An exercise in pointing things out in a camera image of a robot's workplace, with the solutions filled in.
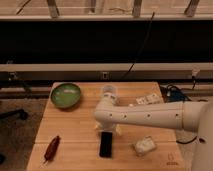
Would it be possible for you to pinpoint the clear plastic cup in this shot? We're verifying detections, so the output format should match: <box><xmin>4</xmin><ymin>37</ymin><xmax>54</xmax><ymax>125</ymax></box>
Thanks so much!
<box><xmin>102</xmin><ymin>85</ymin><xmax>117</xmax><ymax>97</ymax></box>

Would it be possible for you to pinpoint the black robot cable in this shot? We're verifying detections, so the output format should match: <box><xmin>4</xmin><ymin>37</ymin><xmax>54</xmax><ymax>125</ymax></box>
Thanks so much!
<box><xmin>175</xmin><ymin>134</ymin><xmax>198</xmax><ymax>145</ymax></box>

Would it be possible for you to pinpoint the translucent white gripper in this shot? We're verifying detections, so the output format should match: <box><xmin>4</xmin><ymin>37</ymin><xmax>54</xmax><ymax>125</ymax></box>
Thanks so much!
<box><xmin>95</xmin><ymin>122</ymin><xmax>122</xmax><ymax>136</ymax></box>

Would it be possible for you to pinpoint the blue power box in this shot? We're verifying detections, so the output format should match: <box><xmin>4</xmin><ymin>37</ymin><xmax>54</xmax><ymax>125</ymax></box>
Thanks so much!
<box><xmin>167</xmin><ymin>86</ymin><xmax>186</xmax><ymax>102</ymax></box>

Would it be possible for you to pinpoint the black chair base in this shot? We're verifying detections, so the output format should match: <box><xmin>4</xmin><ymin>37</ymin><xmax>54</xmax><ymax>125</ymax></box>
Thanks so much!
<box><xmin>0</xmin><ymin>109</ymin><xmax>28</xmax><ymax>120</ymax></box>

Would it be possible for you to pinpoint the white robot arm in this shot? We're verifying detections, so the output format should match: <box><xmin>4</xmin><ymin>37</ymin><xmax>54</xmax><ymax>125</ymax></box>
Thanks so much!
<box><xmin>94</xmin><ymin>93</ymin><xmax>213</xmax><ymax>171</ymax></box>

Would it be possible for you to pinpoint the black hanging cable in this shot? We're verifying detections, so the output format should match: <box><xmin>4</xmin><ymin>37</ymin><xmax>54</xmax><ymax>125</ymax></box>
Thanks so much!
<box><xmin>120</xmin><ymin>11</ymin><xmax>156</xmax><ymax>81</ymax></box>

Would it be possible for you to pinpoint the green bowl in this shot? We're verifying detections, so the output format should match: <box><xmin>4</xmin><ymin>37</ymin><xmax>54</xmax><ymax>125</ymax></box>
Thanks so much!
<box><xmin>50</xmin><ymin>83</ymin><xmax>81</xmax><ymax>109</ymax></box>

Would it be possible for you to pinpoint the black rectangular eraser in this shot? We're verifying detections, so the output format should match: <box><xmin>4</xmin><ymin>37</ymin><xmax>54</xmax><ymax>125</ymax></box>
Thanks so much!
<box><xmin>99</xmin><ymin>132</ymin><xmax>112</xmax><ymax>158</ymax></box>

